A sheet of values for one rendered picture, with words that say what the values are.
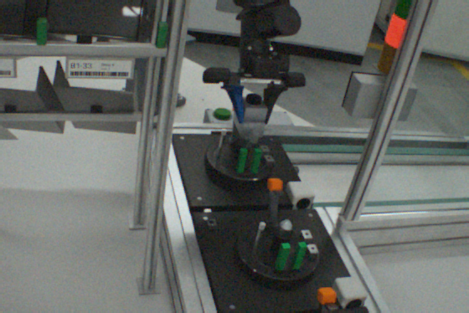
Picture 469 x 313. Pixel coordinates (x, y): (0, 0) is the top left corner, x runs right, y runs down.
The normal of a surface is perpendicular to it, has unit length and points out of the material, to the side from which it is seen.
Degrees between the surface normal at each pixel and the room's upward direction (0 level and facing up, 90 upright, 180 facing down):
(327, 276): 0
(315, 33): 90
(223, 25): 90
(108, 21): 65
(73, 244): 0
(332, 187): 0
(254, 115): 90
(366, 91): 90
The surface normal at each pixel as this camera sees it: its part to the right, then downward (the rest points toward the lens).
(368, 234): 0.23, 0.59
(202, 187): 0.17, -0.81
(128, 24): 0.13, 0.18
